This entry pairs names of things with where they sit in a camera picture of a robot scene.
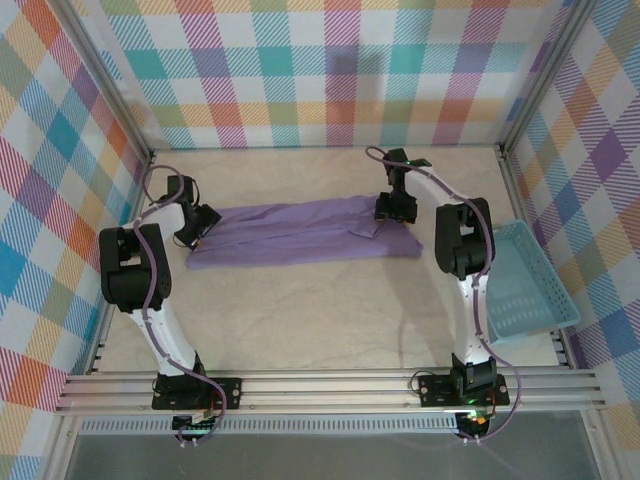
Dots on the purple t-shirt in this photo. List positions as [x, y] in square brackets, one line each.
[300, 225]

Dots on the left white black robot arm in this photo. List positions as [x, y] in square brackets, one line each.
[165, 330]

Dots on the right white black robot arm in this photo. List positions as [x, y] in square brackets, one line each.
[465, 320]

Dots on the light blue plastic basket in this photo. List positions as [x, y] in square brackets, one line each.
[525, 280]

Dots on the green circuit board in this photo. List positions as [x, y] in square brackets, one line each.
[197, 426]

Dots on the small circuit board orange connector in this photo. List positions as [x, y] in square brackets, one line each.
[475, 419]

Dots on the aluminium wall base strip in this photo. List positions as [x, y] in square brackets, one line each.
[275, 148]

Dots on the aluminium table side rail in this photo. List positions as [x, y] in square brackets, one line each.
[518, 200]
[101, 340]

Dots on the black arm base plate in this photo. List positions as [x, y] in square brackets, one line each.
[227, 392]
[435, 390]

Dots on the slanted aluminium frame post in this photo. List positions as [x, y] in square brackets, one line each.
[544, 75]
[111, 80]

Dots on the aluminium frame leg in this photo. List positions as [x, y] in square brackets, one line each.
[60, 450]
[602, 450]

